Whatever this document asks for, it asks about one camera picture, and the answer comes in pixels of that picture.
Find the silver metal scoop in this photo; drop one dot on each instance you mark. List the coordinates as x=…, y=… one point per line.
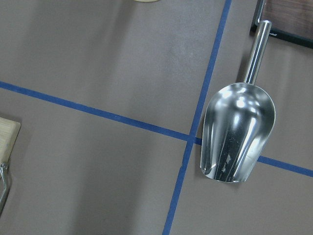
x=238, y=121

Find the bamboo cutting board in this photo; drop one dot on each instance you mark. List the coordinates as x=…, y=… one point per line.
x=8, y=133

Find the metal cutting board handle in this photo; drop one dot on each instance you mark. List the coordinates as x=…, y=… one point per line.
x=4, y=167

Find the dark wooden framed board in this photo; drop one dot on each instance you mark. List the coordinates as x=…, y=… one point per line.
x=292, y=20

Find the tan round object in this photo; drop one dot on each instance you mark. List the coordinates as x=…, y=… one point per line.
x=146, y=0

